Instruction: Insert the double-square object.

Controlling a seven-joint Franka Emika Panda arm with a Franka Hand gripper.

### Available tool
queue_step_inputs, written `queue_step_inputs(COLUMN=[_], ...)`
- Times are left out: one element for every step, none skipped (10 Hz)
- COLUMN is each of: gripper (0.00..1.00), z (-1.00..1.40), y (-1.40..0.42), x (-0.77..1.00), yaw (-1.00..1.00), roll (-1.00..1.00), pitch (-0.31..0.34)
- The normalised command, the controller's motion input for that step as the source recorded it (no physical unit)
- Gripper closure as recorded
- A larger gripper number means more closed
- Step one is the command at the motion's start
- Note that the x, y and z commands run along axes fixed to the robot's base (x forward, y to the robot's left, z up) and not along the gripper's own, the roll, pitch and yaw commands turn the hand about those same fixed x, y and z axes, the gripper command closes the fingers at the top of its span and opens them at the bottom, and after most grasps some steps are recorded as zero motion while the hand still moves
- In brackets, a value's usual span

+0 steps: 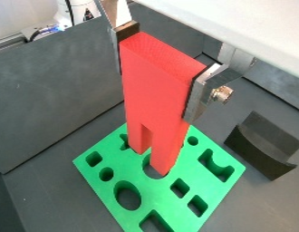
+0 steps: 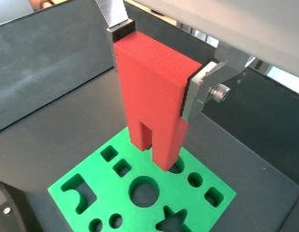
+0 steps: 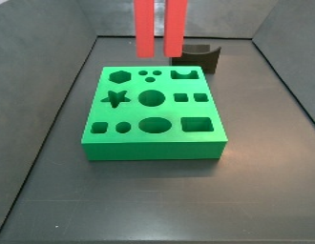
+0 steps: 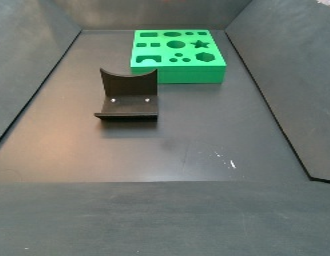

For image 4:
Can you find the black curved holder stand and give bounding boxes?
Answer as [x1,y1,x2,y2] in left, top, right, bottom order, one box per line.
[95,69,159,120]

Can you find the green shape-sorter block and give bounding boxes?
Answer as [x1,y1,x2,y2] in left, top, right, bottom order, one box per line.
[129,29,227,84]

